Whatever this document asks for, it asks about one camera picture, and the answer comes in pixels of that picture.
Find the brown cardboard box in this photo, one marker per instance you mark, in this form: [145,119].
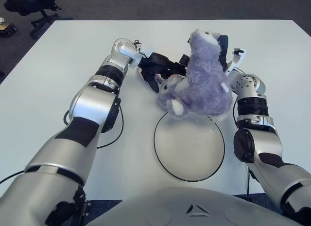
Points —
[7,29]

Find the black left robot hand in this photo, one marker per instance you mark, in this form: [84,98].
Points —
[158,64]

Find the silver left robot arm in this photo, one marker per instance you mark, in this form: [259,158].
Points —
[92,104]

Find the purple plush bunny doll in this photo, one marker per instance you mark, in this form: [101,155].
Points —
[204,85]

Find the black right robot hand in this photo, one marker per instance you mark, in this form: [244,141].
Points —
[224,48]

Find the silver robot torso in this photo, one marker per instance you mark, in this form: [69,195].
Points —
[189,211]

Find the white plate with black rim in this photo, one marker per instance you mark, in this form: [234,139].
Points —
[189,150]

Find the black office chair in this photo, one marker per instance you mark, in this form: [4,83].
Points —
[22,5]

